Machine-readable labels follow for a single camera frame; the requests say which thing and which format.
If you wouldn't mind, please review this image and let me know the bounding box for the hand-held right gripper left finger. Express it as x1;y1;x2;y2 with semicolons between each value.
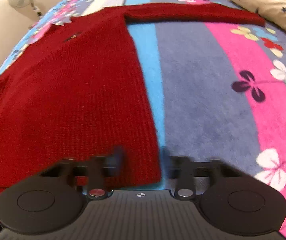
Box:
39;145;125;202

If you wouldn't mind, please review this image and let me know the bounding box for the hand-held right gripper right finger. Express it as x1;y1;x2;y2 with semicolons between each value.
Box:
161;148;244;202

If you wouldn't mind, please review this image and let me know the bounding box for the red knitted sweater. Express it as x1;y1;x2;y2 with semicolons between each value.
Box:
0;3;266;196

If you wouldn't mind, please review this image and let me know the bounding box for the floral striped blanket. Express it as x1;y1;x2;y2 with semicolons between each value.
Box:
0;0;286;240

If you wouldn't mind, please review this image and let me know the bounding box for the beige star print duvet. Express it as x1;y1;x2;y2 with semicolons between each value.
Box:
211;0;286;43

